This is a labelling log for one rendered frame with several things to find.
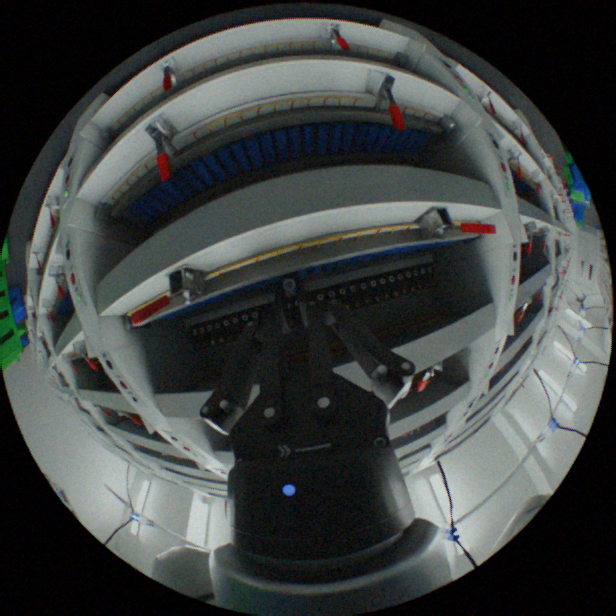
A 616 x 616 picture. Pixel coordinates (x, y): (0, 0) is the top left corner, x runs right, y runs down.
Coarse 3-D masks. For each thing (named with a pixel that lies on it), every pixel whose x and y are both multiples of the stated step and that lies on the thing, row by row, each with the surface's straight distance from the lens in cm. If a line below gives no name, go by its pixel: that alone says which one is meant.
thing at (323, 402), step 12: (312, 312) 15; (312, 324) 14; (312, 336) 12; (324, 336) 12; (312, 348) 12; (324, 348) 11; (312, 360) 10; (324, 360) 10; (312, 372) 10; (324, 372) 9; (312, 384) 9; (324, 384) 9; (312, 396) 8; (324, 396) 8; (336, 396) 8; (312, 408) 8; (324, 408) 8; (336, 408) 8; (324, 420) 9
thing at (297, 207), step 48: (240, 192) 16; (288, 192) 15; (336, 192) 15; (384, 192) 17; (432, 192) 20; (480, 192) 30; (192, 240) 16; (240, 240) 15; (288, 240) 17; (480, 240) 37; (96, 288) 33; (144, 288) 22; (144, 336) 36
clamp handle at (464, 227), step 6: (444, 228) 21; (450, 228) 20; (456, 228) 20; (462, 228) 19; (468, 228) 18; (474, 228) 18; (480, 228) 18; (486, 228) 17; (492, 228) 18; (444, 234) 22
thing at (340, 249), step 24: (336, 240) 19; (360, 240) 20; (384, 240) 21; (408, 240) 22; (432, 240) 25; (240, 264) 18; (264, 264) 19; (288, 264) 18; (312, 264) 19; (216, 288) 20; (168, 312) 26
